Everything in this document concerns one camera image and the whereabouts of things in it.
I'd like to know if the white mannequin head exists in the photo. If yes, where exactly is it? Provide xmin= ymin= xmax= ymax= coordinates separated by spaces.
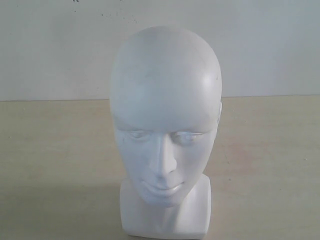
xmin=109 ymin=26 xmax=222 ymax=240

